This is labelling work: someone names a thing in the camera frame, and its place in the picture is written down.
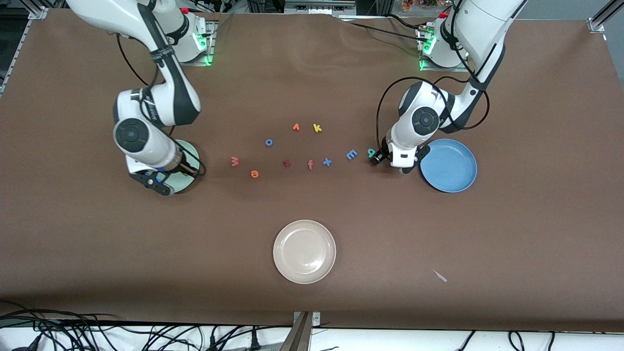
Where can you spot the grey aluminium beam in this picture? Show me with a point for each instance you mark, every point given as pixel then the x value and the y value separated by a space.
pixel 297 336

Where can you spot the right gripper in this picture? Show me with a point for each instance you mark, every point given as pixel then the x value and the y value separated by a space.
pixel 188 167

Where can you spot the blue foam letter x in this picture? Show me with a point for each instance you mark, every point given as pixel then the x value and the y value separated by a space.
pixel 327 162

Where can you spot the yellow foam letter k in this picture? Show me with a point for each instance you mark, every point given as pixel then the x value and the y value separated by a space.
pixel 316 127

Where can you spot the silver metal box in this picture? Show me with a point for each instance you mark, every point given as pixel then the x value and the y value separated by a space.
pixel 317 7

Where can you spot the maroon foam letter z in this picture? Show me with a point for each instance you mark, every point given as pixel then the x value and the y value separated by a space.
pixel 286 163

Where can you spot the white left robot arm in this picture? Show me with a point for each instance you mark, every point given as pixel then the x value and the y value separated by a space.
pixel 487 29

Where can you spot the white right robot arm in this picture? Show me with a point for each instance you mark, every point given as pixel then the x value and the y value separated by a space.
pixel 112 14

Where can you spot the orange plastic items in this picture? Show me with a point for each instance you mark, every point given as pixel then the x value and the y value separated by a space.
pixel 419 4

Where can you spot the green plate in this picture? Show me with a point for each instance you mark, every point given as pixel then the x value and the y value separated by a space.
pixel 191 148

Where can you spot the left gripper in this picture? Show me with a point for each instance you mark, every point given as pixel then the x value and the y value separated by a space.
pixel 381 155

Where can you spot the red foam letter w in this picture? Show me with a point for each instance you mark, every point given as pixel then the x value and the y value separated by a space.
pixel 234 161

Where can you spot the small metal bracket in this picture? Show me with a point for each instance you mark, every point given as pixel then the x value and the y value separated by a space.
pixel 316 318

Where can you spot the silver table corner rail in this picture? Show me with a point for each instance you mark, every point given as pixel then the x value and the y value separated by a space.
pixel 597 24
pixel 38 12

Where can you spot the blue plate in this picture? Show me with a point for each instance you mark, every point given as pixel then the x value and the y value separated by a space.
pixel 453 168

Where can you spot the blue foam letter m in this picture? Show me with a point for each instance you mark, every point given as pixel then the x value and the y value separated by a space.
pixel 351 154

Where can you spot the white paper scrap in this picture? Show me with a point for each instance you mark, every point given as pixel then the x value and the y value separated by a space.
pixel 440 276

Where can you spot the beige plate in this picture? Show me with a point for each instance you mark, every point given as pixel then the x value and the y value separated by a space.
pixel 304 251

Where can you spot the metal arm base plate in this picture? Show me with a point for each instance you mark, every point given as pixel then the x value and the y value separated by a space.
pixel 438 69
pixel 202 64

